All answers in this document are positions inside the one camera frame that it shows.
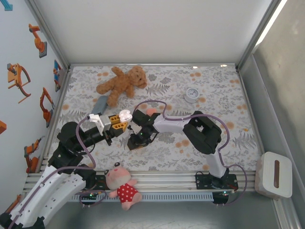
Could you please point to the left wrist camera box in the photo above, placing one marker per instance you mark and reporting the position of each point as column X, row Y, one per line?
column 106, row 122

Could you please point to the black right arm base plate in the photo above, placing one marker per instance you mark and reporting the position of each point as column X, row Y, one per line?
column 202, row 181

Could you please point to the small orange block sticker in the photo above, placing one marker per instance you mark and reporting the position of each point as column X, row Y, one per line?
column 2, row 126

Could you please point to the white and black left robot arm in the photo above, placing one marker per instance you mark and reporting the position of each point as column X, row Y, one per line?
column 52, row 195

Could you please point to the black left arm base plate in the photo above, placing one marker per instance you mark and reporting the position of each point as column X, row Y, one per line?
column 100, row 180

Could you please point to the salmon pink earbud case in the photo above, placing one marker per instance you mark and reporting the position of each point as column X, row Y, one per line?
column 150, row 111

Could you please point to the blue and orange machine sticker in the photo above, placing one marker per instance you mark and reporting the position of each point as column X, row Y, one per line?
column 57, row 71

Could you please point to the blue wall sticker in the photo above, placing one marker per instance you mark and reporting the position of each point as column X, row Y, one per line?
column 7, row 6

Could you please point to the aluminium side rail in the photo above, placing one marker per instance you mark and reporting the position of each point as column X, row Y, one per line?
column 61, row 95
column 245, row 95

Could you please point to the brown teddy bear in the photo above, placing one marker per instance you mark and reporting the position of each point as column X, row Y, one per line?
column 121, row 83

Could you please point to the aluminium frame post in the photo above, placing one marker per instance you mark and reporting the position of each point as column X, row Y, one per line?
column 259, row 33
column 49, row 33

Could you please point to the white alarm clock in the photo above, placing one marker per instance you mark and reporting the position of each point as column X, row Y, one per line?
column 191, row 94

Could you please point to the white earbud case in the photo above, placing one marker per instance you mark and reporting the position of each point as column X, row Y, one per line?
column 125, row 116

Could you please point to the pink plush toy red dress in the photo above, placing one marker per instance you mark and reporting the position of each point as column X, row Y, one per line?
column 126, row 190

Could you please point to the blue-grey pouch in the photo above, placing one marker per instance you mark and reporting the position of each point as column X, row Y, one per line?
column 100, row 105

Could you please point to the floral table mat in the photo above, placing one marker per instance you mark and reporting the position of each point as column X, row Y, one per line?
column 138, row 164

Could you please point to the aluminium back rail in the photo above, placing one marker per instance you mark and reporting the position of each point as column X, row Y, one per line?
column 152, row 64

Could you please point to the orange gripper claw sticker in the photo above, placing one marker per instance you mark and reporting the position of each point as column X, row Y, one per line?
column 16, row 76

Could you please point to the aluminium front rail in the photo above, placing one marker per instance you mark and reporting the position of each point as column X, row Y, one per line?
column 166, row 182

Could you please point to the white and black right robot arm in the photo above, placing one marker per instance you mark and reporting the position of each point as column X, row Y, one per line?
column 205, row 143

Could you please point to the small black controller board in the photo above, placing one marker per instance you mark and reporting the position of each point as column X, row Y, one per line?
column 220, row 198
column 91, row 195

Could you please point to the white tissue box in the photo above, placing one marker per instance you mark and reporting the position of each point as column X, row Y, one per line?
column 274, row 176

